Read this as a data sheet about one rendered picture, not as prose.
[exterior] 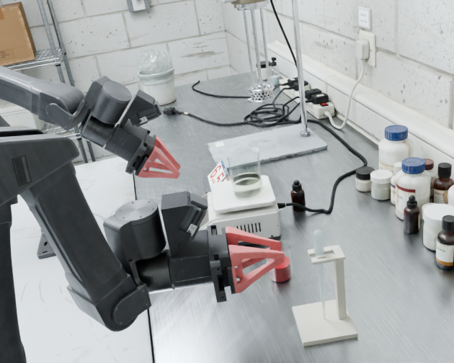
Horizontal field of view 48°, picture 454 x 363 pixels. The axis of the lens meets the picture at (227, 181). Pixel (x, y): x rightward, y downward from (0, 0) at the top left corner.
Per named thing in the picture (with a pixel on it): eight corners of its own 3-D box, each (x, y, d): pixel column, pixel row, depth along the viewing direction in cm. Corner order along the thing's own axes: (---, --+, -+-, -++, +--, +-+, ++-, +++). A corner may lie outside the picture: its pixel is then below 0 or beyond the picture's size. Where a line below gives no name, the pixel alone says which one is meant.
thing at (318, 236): (315, 258, 71) (313, 230, 69) (324, 256, 71) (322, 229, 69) (316, 261, 71) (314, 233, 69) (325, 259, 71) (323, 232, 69)
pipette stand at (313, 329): (303, 346, 73) (295, 274, 67) (292, 310, 80) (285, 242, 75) (357, 337, 73) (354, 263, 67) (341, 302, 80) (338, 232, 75)
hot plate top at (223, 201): (213, 214, 95) (212, 210, 95) (211, 186, 106) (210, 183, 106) (277, 204, 95) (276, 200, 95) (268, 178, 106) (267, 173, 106)
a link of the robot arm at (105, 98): (141, 91, 97) (90, 53, 97) (119, 106, 90) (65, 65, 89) (116, 135, 103) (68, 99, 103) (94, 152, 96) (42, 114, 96)
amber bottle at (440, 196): (430, 204, 102) (432, 160, 98) (450, 204, 101) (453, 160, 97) (434, 214, 99) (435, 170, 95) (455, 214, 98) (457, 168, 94)
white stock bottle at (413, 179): (421, 204, 103) (422, 152, 98) (435, 219, 97) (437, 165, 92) (390, 209, 103) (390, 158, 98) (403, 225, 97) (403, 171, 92)
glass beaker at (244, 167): (248, 205, 95) (242, 165, 92) (225, 196, 100) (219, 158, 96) (273, 191, 99) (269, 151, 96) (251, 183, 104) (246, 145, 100)
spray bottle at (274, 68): (282, 83, 197) (279, 56, 193) (275, 86, 195) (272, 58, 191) (275, 82, 200) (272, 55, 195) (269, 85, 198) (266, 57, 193)
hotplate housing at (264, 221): (181, 257, 98) (173, 222, 95) (181, 223, 110) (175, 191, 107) (294, 239, 98) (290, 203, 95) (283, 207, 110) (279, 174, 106)
